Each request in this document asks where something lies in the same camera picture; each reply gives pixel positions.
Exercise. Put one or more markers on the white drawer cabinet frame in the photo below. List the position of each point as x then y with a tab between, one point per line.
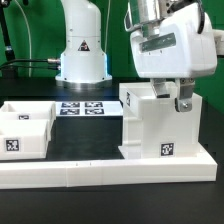
152	128

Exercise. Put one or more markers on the black camera stand pole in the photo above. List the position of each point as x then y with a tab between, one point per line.
8	72

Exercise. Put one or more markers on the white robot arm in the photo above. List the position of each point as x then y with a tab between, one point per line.
83	63

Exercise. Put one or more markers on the white front drawer box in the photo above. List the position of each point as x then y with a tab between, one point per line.
24	139

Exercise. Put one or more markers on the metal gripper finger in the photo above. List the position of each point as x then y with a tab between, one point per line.
185	88
159	88

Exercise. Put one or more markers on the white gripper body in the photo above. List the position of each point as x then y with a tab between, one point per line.
179	51

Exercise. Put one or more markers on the white marker tag sheet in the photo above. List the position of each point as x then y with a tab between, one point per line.
88	108

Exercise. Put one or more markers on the white L-shaped border fence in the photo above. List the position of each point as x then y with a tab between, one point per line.
107	172

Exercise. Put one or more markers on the white drawer box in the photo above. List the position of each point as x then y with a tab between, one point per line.
29	110
24	139

